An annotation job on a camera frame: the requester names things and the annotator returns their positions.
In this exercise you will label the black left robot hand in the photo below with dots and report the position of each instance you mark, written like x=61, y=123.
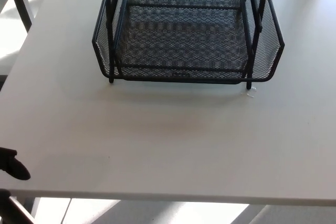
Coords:
x=15, y=169

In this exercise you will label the dark brown stand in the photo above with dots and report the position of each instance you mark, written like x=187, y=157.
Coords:
x=13, y=211

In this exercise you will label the black mesh tray with label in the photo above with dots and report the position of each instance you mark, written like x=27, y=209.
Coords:
x=183, y=81

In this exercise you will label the black mesh sliding drawer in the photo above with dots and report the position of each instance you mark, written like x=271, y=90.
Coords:
x=183, y=40

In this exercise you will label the grey table leg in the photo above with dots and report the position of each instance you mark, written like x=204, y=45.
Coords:
x=32, y=208

